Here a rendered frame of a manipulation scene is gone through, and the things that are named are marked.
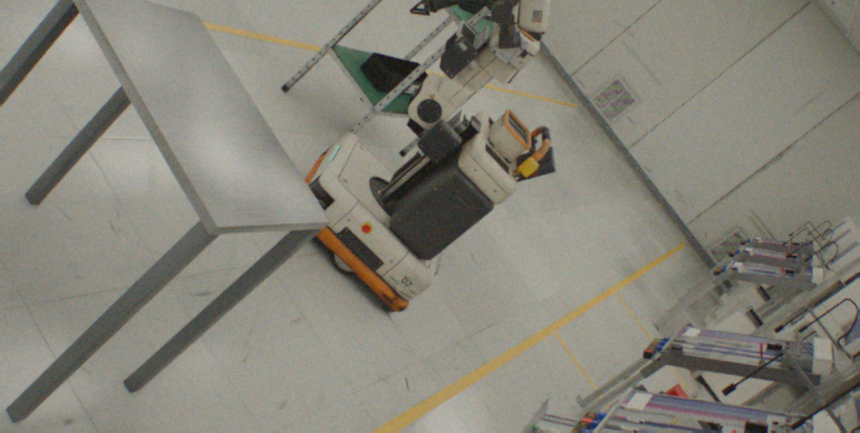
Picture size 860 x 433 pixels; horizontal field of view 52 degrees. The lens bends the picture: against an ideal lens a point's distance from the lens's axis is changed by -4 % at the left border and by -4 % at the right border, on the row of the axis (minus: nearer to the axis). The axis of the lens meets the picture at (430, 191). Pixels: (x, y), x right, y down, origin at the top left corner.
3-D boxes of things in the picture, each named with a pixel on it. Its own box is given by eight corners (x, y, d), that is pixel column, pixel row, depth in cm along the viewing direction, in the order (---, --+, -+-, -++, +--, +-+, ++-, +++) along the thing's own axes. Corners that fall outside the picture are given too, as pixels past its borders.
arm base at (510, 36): (521, 47, 346) (521, 39, 357) (519, 26, 343) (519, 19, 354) (498, 49, 347) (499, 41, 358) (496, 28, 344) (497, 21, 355)
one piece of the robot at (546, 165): (505, 160, 412) (554, 147, 408) (503, 190, 380) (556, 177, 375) (497, 138, 409) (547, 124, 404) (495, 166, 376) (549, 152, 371)
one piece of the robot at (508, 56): (509, 63, 357) (528, 42, 353) (509, 66, 353) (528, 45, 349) (489, 47, 356) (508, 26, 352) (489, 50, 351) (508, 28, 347)
